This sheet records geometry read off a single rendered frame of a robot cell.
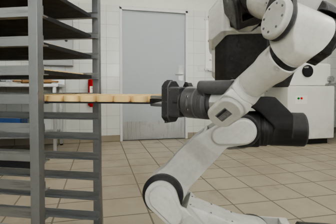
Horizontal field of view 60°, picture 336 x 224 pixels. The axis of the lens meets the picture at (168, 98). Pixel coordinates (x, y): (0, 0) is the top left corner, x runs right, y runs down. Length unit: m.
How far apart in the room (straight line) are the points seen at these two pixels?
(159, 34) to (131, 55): 0.57
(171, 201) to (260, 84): 0.54
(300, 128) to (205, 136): 0.30
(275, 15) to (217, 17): 0.38
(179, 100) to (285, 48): 0.34
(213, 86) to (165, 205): 0.47
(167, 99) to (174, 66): 3.94
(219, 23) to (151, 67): 3.80
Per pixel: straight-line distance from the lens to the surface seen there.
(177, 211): 1.02
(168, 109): 0.83
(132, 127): 4.66
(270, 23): 0.58
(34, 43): 0.96
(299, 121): 1.03
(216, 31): 0.93
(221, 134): 0.96
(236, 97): 0.66
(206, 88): 0.73
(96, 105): 1.35
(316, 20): 0.59
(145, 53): 4.69
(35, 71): 0.95
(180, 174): 1.03
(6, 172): 1.63
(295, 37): 0.56
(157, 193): 1.01
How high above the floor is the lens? 0.81
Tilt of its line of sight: 2 degrees down
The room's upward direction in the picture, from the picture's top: straight up
